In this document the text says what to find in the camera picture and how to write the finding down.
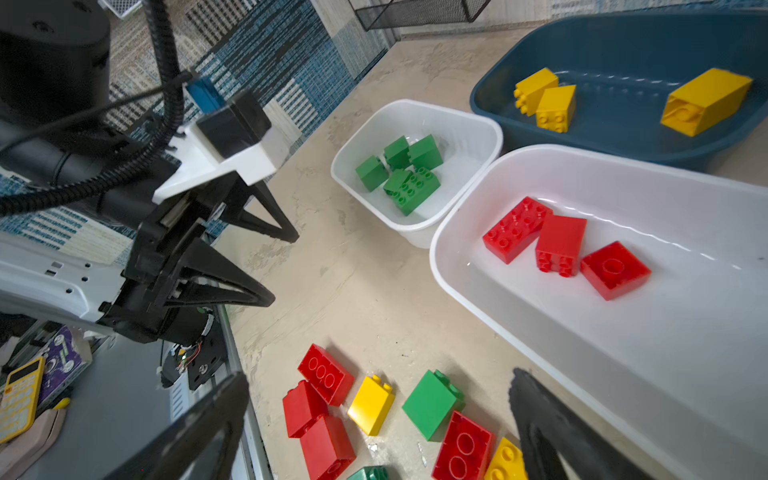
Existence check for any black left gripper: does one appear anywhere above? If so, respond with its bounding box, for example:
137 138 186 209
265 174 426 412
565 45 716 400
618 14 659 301
98 179 300 346

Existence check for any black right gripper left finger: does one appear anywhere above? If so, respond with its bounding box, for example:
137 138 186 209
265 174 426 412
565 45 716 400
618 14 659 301
107 372 249 479

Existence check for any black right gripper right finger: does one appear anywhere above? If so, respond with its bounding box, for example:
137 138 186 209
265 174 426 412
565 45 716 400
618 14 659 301
509 368 649 479

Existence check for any small yellow lego brick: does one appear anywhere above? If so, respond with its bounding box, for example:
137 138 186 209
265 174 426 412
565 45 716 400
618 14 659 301
484 438 528 480

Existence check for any small red lego brick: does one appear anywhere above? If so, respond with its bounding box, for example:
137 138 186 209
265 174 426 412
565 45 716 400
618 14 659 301
580 241 652 301

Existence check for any long green lego brick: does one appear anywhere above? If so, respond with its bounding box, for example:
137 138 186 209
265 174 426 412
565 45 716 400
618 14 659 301
390 169 441 216
348 466 389 480

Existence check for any long red lego brick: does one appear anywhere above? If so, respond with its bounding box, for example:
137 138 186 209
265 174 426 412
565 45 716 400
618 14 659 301
483 197 553 264

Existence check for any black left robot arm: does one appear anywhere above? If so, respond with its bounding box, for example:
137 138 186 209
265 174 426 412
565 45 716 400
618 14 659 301
1 1 298 345

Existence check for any white right plastic bin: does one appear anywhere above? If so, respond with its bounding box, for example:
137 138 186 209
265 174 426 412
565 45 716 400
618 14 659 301
430 145 767 479

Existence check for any white plastic bin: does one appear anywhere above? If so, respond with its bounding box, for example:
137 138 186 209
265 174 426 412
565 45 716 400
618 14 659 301
331 100 503 249
430 145 767 479

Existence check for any white left plastic bin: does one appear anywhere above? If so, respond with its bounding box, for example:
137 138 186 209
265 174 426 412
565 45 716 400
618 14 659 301
331 100 503 249

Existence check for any yellow calculator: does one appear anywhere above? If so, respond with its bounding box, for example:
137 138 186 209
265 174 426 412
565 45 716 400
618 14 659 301
1 357 45 444

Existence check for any dark teal plastic bin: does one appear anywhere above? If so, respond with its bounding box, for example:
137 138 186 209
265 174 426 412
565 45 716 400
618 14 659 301
470 10 767 172

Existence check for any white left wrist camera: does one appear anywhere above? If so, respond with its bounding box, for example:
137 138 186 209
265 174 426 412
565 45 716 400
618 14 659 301
152 76 292 205

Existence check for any black wire shelf rack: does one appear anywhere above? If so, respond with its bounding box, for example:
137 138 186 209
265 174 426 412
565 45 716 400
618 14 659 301
349 0 490 31

